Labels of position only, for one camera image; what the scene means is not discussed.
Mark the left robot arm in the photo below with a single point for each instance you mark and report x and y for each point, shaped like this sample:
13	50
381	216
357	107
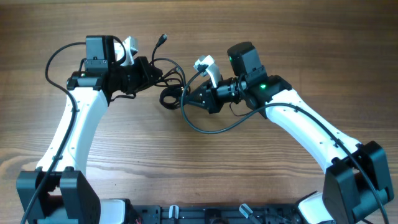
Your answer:
57	190

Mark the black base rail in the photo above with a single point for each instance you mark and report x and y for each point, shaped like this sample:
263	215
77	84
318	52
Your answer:
268	214

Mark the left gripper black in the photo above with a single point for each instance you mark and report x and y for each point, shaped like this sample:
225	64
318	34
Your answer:
143	66

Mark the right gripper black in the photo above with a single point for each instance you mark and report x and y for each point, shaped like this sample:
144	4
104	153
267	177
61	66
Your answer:
211	101

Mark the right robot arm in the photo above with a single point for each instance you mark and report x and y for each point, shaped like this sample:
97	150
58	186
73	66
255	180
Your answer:
357	179

